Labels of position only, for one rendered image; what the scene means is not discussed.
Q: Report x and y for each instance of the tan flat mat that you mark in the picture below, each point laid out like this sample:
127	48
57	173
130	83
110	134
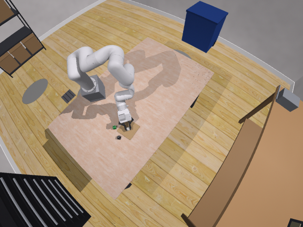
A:
128	134

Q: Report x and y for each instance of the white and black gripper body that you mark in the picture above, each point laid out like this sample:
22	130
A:
127	114

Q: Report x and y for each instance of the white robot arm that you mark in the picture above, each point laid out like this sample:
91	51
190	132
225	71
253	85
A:
84	60

